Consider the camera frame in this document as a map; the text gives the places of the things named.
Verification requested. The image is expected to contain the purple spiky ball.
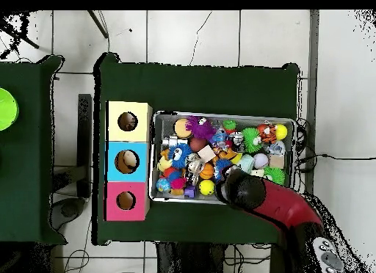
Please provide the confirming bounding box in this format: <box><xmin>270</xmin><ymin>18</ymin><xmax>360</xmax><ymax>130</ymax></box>
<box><xmin>185</xmin><ymin>114</ymin><xmax>218</xmax><ymax>142</ymax></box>

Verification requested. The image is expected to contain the mint green knit cloth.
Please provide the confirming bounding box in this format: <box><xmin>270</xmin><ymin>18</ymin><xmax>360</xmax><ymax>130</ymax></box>
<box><xmin>237</xmin><ymin>154</ymin><xmax>256</xmax><ymax>173</ymax></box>

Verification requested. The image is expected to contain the clear mesh bin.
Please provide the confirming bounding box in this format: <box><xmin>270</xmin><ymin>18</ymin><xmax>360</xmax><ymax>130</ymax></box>
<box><xmin>151</xmin><ymin>111</ymin><xmax>297</xmax><ymax>209</ymax></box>

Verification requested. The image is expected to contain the wooden three-hole box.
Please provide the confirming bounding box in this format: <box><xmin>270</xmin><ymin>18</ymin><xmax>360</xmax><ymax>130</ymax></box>
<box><xmin>104</xmin><ymin>100</ymin><xmax>153</xmax><ymax>223</ymax></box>

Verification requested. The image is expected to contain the brown toy football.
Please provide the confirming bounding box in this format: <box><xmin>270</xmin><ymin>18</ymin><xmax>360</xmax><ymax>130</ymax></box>
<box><xmin>189</xmin><ymin>137</ymin><xmax>208</xmax><ymax>153</ymax></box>

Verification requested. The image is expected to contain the blue fuzzy monster toy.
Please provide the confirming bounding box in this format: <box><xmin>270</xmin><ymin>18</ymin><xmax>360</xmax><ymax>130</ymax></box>
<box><xmin>168</xmin><ymin>143</ymin><xmax>194</xmax><ymax>170</ymax></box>

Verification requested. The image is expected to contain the yellow ball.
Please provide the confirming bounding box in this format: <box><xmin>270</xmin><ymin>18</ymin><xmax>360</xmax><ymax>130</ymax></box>
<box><xmin>198</xmin><ymin>178</ymin><xmax>217</xmax><ymax>197</ymax></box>

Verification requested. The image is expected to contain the dark green tablecloth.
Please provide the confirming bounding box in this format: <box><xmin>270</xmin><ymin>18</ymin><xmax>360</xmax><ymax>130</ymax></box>
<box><xmin>93</xmin><ymin>52</ymin><xmax>300</xmax><ymax>252</ymax></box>

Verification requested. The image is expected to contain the orange tiger plush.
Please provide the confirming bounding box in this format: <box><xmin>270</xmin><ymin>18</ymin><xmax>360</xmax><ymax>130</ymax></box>
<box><xmin>256</xmin><ymin>123</ymin><xmax>278</xmax><ymax>144</ymax></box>

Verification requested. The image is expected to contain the green spiky ball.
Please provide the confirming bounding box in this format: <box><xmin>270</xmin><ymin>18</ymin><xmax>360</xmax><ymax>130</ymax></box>
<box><xmin>264</xmin><ymin>167</ymin><xmax>286</xmax><ymax>186</ymax></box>

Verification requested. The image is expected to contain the black upright bar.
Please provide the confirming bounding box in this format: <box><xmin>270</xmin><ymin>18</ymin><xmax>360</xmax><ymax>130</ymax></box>
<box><xmin>77</xmin><ymin>93</ymin><xmax>94</xmax><ymax>199</ymax></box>

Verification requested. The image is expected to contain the black tripod leg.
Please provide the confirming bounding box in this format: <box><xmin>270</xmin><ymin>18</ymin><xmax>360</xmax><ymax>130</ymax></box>
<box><xmin>0</xmin><ymin>17</ymin><xmax>40</xmax><ymax>50</ymax></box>
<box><xmin>87</xmin><ymin>10</ymin><xmax>109</xmax><ymax>39</ymax></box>

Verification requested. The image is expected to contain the green covered side table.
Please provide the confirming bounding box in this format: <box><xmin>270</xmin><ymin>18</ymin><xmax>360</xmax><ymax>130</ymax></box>
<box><xmin>0</xmin><ymin>54</ymin><xmax>65</xmax><ymax>246</ymax></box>

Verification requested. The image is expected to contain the lime green round object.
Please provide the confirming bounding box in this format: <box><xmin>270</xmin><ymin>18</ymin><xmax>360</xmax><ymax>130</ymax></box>
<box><xmin>0</xmin><ymin>87</ymin><xmax>19</xmax><ymax>132</ymax></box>

